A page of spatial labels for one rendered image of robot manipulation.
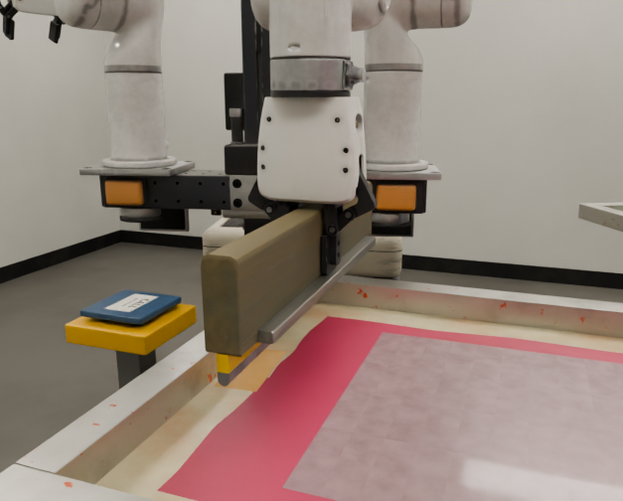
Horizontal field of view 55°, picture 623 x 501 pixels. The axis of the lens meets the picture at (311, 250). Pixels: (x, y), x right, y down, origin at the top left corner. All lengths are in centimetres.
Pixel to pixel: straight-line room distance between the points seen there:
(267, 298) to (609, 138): 400
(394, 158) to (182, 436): 58
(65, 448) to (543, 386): 47
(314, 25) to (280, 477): 38
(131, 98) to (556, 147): 360
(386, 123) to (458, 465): 59
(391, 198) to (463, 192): 345
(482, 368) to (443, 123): 374
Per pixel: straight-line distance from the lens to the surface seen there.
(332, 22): 55
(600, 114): 436
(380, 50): 98
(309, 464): 52
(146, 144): 106
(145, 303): 87
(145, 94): 106
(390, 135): 97
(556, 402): 66
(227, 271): 42
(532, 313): 84
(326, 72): 54
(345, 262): 63
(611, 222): 158
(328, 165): 55
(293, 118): 56
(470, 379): 68
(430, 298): 85
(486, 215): 442
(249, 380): 66
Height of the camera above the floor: 125
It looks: 14 degrees down
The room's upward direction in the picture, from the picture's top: straight up
